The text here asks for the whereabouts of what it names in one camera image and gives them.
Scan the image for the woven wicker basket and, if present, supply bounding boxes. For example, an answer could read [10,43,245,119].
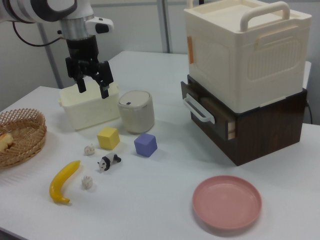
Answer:
[0,107,48,169]

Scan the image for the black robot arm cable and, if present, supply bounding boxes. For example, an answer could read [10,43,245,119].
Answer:
[11,21,63,48]

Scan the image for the black cable behind cabinet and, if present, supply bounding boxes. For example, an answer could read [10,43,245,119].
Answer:
[306,99,313,125]

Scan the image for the yellow toy banana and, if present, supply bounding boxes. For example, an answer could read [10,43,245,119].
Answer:
[49,160,82,205]

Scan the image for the yellow foam cube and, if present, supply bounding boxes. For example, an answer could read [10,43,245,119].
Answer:
[96,126,120,150]

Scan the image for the dark wood drawer cabinet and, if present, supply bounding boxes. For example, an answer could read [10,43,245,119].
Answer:
[180,74,308,167]

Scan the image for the purple foam cube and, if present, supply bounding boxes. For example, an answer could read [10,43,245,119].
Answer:
[133,133,158,158]

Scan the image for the pink plastic plate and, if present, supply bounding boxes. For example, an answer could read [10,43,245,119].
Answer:
[191,175,263,230]

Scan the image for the dark drawer with white handle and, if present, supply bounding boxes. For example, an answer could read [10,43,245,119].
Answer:
[180,80,237,141]

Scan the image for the panda figurine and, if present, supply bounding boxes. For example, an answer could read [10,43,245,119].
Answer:
[97,152,123,173]

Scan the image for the toy bread loaf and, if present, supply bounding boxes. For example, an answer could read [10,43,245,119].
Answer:
[0,133,14,152]

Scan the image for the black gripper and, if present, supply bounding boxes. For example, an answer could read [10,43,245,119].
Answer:
[65,35,115,100]

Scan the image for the beige round trash can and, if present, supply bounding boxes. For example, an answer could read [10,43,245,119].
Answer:
[117,90,155,133]

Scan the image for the cream storage box with handle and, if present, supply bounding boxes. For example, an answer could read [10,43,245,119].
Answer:
[183,0,313,113]

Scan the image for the cream open plastic bin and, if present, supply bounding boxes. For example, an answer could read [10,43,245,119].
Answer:
[58,81,121,131]

